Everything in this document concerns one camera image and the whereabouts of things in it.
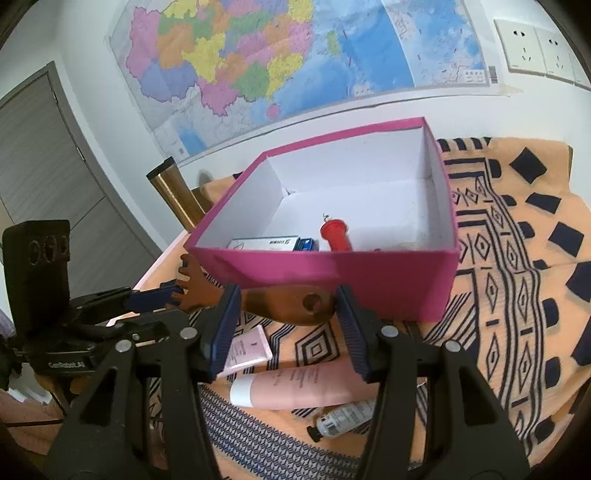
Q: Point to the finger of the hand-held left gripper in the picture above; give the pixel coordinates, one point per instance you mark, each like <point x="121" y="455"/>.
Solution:
<point x="154" y="297"/>
<point x="147" y="321"/>

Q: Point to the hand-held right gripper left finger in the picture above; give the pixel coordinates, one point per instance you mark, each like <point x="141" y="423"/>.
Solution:
<point x="224" y="328"/>

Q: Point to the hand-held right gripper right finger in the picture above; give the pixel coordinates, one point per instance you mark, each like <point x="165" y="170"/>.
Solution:
<point x="352" y="333"/>

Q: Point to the pale pink printed tube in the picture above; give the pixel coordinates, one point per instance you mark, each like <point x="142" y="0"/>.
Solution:
<point x="249" y="348"/>

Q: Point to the brown wooden comb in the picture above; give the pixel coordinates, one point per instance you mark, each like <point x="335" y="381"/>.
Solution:
<point x="277" y="302"/>

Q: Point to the pink cardboard box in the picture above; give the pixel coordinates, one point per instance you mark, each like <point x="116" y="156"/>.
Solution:
<point x="392" y="286"/>

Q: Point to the plain pink tube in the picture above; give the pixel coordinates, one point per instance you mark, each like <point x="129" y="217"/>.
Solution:
<point x="300" y="383"/>

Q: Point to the small clear bottle black cap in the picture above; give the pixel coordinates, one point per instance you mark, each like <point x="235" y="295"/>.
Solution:
<point x="341" y="415"/>

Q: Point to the blue and white medicine box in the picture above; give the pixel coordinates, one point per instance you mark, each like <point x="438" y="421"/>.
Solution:
<point x="307" y="244"/>

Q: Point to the red corkscrew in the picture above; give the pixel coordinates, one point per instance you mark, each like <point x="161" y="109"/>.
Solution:
<point x="334" y="235"/>

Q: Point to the person's left forearm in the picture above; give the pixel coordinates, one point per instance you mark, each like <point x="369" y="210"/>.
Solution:
<point x="27" y="443"/>

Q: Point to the gold thermos bottle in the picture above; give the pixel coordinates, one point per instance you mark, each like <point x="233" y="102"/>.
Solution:
<point x="178" y="198"/>

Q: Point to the grey door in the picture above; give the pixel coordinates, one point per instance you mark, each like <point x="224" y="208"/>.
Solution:
<point x="46" y="161"/>

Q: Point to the orange patterned cloth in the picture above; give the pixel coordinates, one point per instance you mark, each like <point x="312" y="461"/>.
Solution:
<point x="508" y="277"/>

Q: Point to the colourful wall map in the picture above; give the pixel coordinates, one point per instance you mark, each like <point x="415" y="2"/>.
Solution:
<point x="277" y="60"/>

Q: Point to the white wall socket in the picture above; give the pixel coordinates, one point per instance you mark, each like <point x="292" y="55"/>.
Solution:
<point x="519" y="46"/>
<point x="556" y="53"/>

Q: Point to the white wall switch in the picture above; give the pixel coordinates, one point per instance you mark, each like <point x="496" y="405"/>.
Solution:
<point x="582" y="71"/>

